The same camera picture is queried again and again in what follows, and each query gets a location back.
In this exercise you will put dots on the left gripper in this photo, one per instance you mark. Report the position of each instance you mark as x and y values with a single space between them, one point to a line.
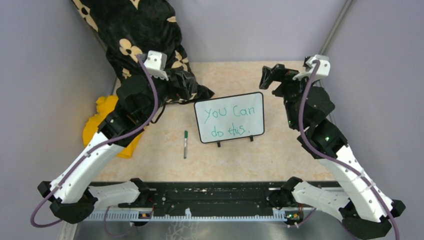
184 90

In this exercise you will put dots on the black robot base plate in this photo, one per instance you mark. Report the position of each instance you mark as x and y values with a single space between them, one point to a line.
215 199

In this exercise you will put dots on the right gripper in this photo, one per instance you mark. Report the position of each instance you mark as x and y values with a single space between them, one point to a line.
278 73

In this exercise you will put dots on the white slotted cable duct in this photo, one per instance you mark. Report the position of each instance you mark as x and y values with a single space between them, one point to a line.
140 215

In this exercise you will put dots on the aluminium frame rail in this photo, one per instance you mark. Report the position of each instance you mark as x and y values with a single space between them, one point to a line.
336 27

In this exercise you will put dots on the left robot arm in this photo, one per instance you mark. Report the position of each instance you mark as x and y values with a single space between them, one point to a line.
71 195

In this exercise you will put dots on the black floral blanket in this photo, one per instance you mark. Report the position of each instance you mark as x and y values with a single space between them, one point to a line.
133 27

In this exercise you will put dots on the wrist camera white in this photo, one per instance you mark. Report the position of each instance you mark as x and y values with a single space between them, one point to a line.
318 64
155 63

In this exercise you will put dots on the yellow cloth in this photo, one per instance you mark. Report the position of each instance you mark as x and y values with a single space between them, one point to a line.
104 106

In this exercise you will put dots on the white whiteboard black frame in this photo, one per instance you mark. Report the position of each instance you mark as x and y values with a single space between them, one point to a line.
230 117

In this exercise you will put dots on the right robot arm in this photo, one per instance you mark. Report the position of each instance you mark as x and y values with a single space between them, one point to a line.
362 208

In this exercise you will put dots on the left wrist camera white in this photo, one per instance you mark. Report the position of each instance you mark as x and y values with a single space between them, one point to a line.
155 63

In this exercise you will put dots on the green white marker pen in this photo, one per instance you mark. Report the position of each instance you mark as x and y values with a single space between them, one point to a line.
185 148

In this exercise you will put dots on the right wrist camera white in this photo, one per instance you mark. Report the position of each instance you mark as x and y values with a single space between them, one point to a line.
318 64

